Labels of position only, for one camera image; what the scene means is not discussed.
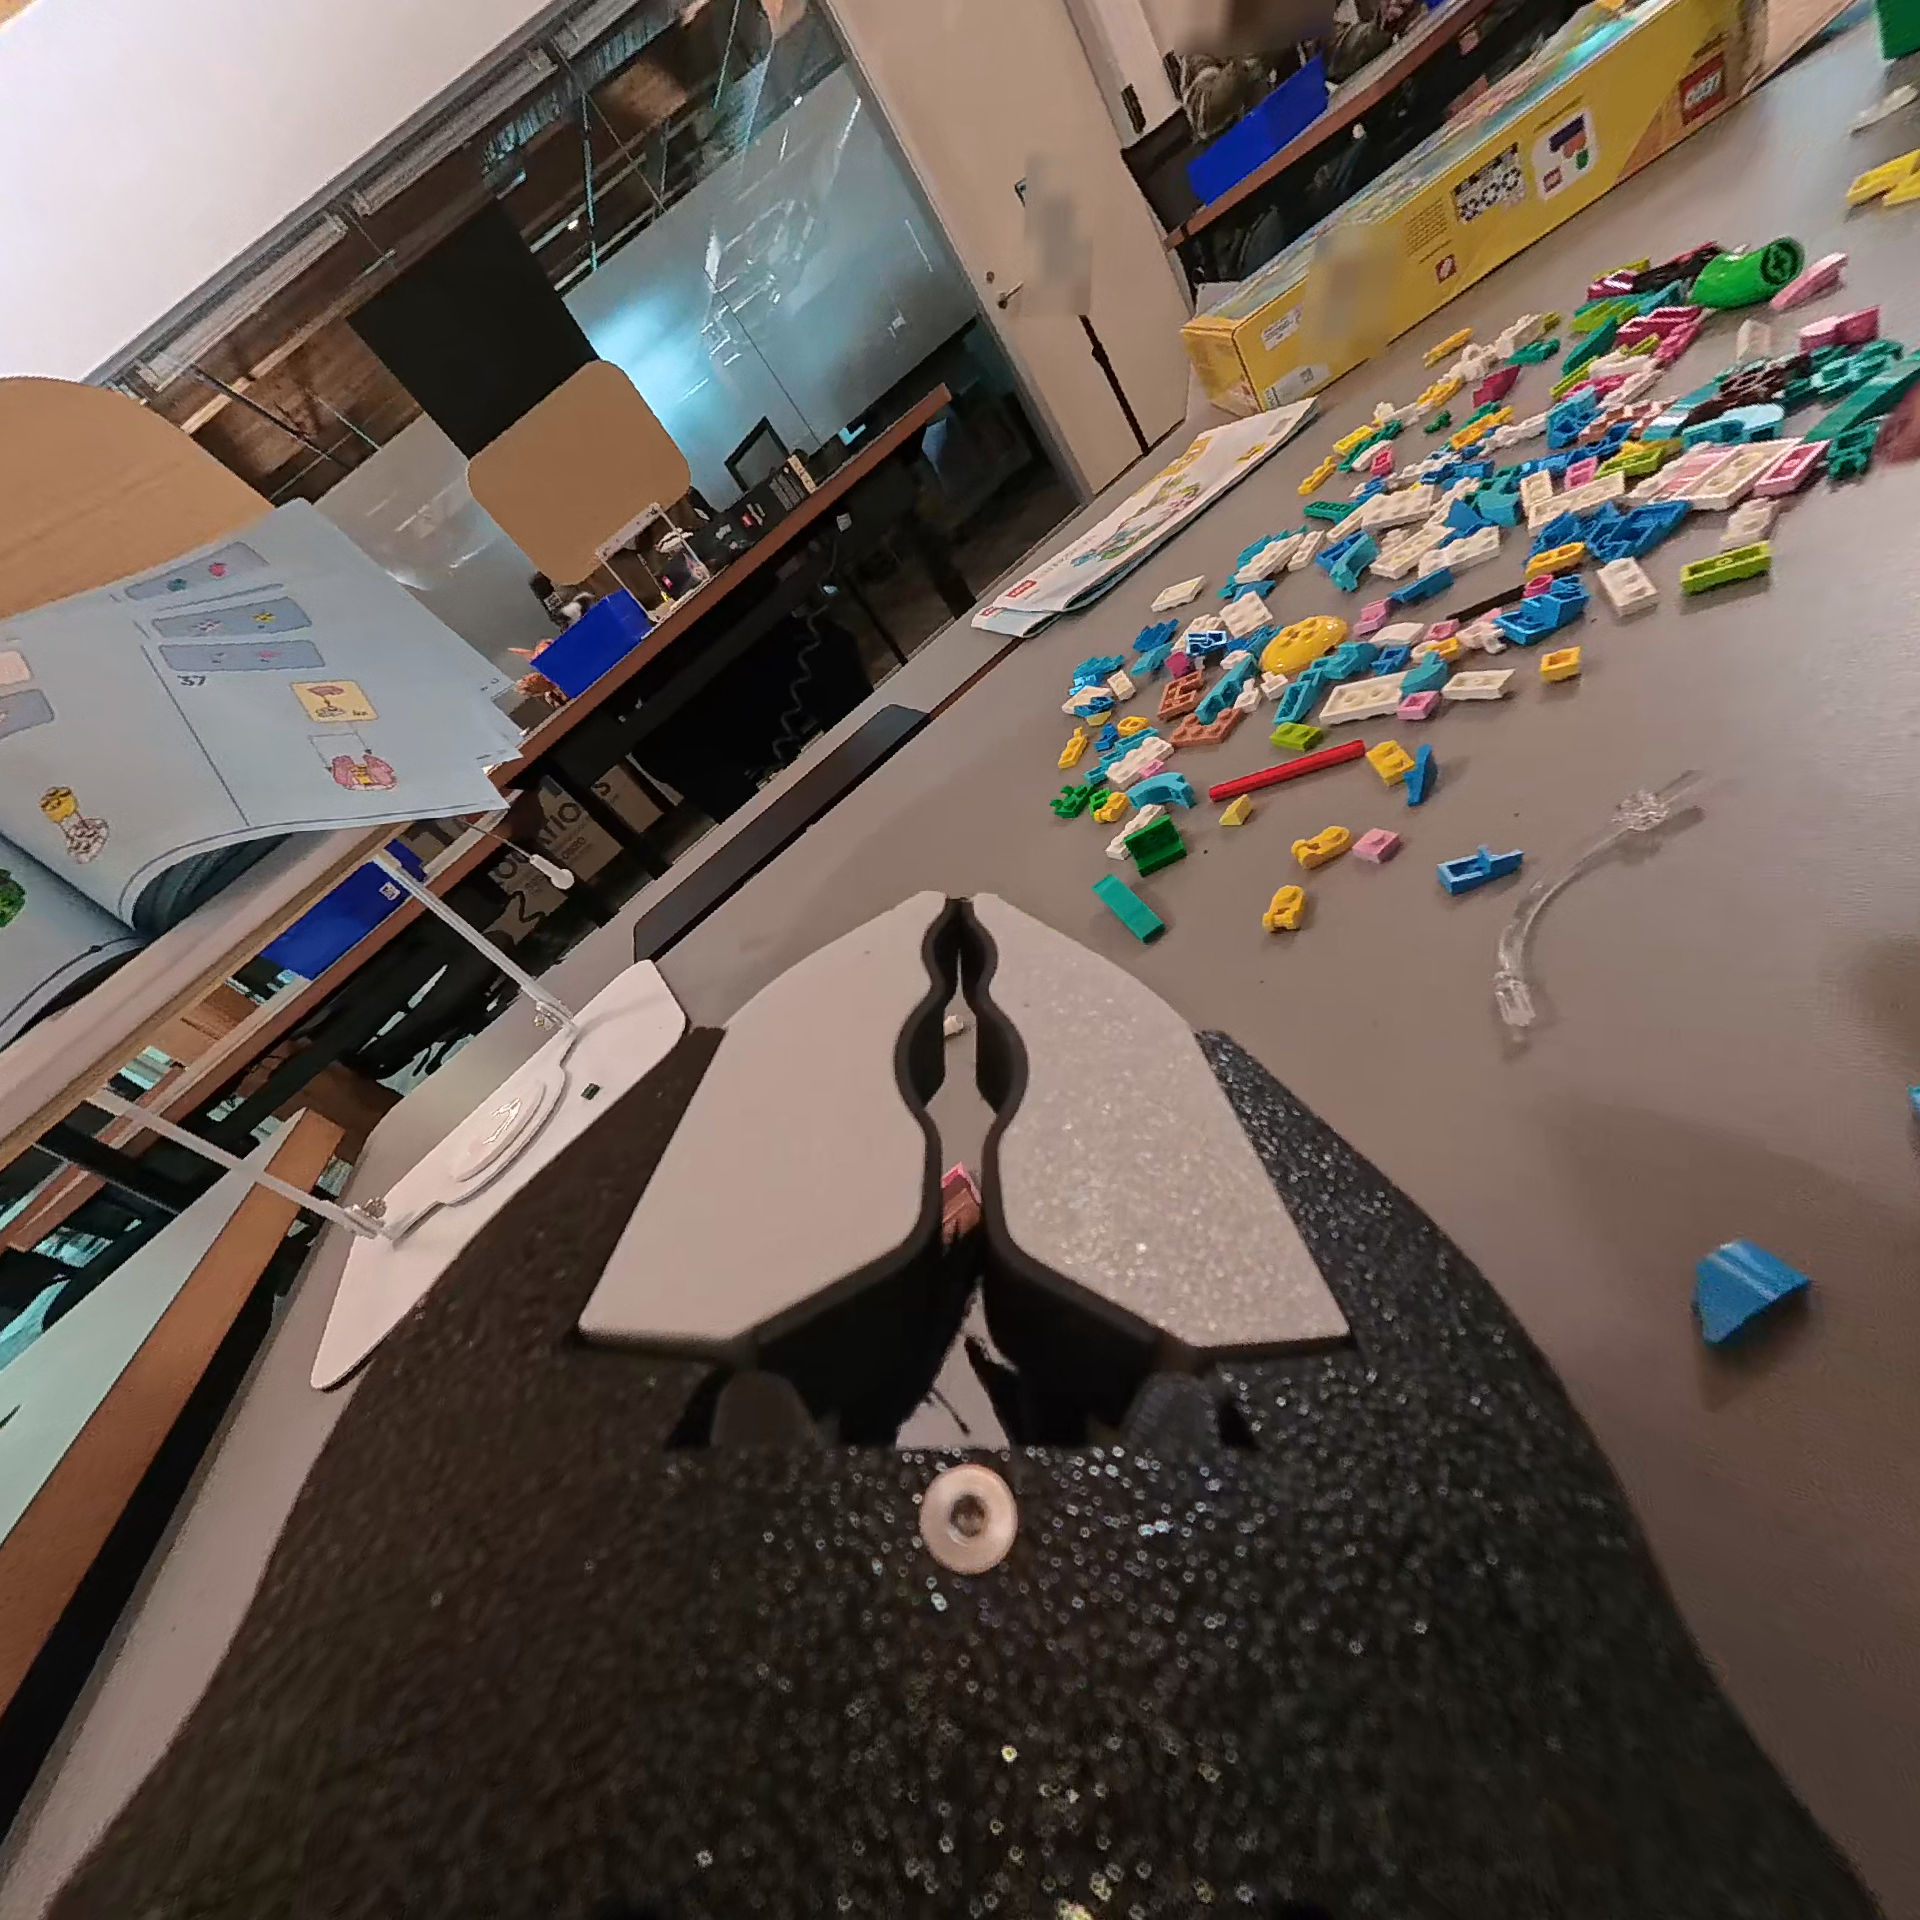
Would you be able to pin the teal curved lego piece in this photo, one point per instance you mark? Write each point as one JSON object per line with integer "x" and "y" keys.
{"x": 1126, "y": 909}

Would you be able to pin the blue plastic bin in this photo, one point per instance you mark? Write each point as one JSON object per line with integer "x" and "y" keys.
{"x": 1259, "y": 122}
{"x": 592, "y": 647}

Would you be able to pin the red lego bar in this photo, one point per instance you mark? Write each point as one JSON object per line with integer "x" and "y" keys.
{"x": 1286, "y": 767}

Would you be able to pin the stacked green plastic bins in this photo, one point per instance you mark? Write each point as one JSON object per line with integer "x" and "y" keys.
{"x": 1896, "y": 16}

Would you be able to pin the long wooden desk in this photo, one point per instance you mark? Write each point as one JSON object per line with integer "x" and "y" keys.
{"x": 844, "y": 499}

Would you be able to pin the black hanging panel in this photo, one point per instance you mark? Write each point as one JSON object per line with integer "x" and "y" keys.
{"x": 460, "y": 317}

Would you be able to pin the blue bracket lego brick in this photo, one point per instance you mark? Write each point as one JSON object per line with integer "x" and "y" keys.
{"x": 1481, "y": 877}

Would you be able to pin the printed cardboard box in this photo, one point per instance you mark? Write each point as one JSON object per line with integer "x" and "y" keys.
{"x": 578, "y": 861}

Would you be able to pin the open instruction booklet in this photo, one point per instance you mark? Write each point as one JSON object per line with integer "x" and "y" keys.
{"x": 225, "y": 720}

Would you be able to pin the small pink lego piece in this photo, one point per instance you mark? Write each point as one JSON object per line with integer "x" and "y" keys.
{"x": 966, "y": 1198}

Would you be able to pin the pile of mixed lego bricks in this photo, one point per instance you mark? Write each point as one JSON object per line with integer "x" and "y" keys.
{"x": 1369, "y": 696}

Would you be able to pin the white book stand wooden board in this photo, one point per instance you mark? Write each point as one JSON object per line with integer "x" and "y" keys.
{"x": 389, "y": 1278}

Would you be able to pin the black electronic device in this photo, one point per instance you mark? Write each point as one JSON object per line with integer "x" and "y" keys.
{"x": 751, "y": 503}

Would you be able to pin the black framed monitor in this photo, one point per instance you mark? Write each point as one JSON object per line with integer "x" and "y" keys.
{"x": 751, "y": 445}

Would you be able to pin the clear curved lego piece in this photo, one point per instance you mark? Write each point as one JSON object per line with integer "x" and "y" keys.
{"x": 1642, "y": 814}

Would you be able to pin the closed instruction booklet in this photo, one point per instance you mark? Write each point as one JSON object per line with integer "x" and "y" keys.
{"x": 1160, "y": 512}

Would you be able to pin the grey desk with wooden edge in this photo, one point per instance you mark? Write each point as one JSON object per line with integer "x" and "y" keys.
{"x": 113, "y": 1350}

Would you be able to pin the stack of blue bins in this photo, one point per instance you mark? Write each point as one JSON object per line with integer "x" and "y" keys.
{"x": 338, "y": 927}

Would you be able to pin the yellow round lego dish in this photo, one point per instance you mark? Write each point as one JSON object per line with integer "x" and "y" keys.
{"x": 1306, "y": 647}

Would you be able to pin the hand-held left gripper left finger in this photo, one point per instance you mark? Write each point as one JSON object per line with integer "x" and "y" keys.
{"x": 775, "y": 1171}

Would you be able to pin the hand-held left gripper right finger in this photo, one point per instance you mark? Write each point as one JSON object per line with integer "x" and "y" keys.
{"x": 1160, "y": 1171}

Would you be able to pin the yellow lego set box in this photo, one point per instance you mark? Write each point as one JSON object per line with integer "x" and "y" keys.
{"x": 1647, "y": 148}

